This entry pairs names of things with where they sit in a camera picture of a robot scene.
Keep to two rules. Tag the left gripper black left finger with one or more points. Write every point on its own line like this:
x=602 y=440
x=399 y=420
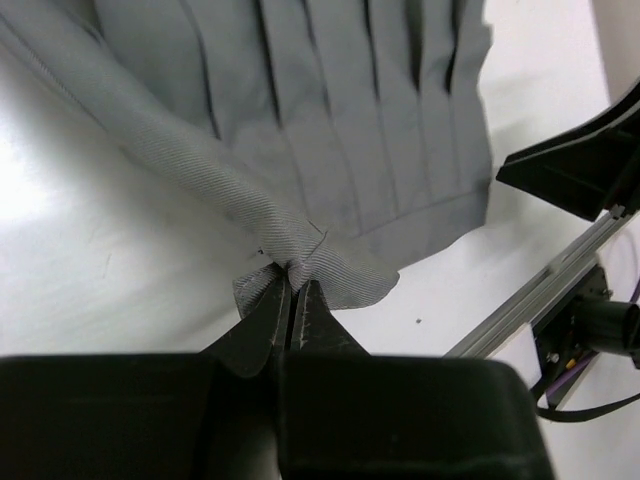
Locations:
x=263 y=300

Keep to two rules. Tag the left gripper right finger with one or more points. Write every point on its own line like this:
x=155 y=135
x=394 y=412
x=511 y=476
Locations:
x=315 y=329

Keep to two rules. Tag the grey pleated skirt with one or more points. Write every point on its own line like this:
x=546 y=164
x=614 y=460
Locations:
x=161 y=161

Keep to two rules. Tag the aluminium front rail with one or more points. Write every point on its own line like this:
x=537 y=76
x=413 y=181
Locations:
x=546 y=289

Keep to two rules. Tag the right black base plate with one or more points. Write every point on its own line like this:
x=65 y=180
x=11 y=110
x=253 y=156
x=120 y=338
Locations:
x=557 y=341

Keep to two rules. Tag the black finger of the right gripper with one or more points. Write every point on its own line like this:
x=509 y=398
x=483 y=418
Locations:
x=587 y=170

